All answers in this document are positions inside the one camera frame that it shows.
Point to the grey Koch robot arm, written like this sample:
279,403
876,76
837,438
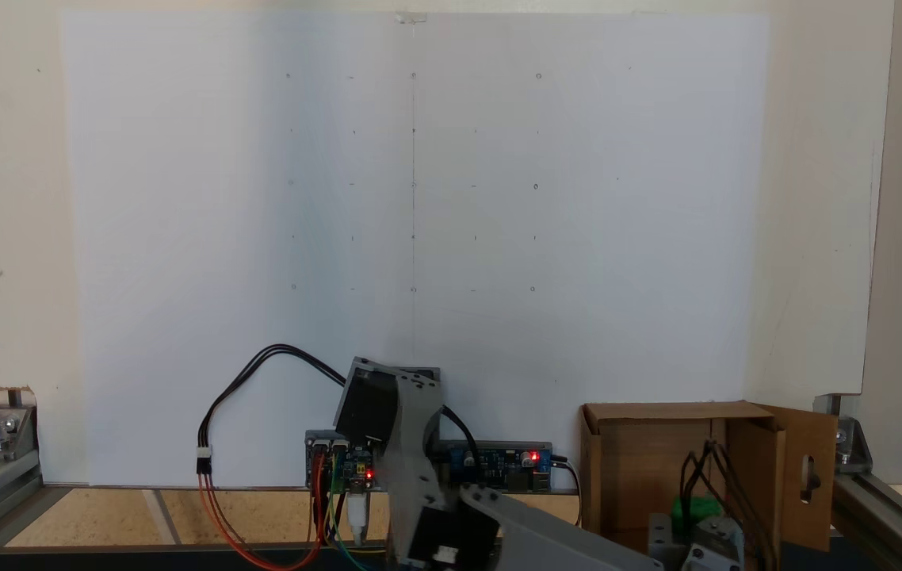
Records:
419,444

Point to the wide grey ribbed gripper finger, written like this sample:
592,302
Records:
661,547

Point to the clear tape strip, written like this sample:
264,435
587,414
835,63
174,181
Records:
411,17

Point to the open cardboard box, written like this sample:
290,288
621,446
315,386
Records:
641,476

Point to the white USB plug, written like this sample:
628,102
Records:
357,515

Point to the green die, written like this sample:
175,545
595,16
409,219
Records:
697,509

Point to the large white paper sheet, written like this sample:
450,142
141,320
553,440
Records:
261,198

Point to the long blue circuit board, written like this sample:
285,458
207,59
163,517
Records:
498,464

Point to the metal corner bracket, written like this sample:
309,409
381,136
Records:
851,444
5,428

